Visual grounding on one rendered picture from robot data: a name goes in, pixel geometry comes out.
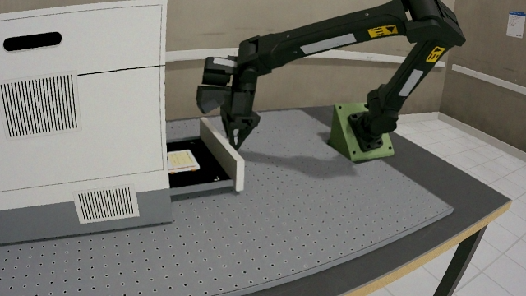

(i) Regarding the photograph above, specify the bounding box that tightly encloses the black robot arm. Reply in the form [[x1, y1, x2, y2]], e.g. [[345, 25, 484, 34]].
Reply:
[[196, 0, 466, 152]]

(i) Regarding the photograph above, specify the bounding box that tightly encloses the white imager box with drawer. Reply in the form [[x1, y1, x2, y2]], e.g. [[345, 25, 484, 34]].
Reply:
[[0, 0, 244, 243]]

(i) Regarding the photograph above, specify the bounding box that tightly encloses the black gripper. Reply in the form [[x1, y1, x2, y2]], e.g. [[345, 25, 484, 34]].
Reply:
[[220, 90, 261, 150]]

